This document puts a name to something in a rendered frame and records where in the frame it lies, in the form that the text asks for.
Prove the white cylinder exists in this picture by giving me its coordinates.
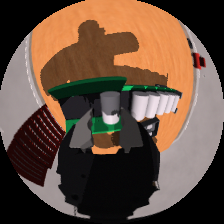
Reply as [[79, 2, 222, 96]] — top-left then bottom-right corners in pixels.
[[100, 91, 120, 124]]

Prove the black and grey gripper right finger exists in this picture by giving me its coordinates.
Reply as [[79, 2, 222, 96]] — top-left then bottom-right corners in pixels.
[[119, 107, 159, 175]]

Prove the light grey cylinder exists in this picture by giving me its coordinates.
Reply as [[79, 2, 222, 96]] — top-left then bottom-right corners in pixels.
[[130, 91, 149, 121], [156, 91, 169, 115], [164, 92, 175, 113], [145, 91, 160, 118], [170, 92, 180, 112]]

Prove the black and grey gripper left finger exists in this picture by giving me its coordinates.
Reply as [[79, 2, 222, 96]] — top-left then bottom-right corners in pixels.
[[56, 108, 94, 174]]

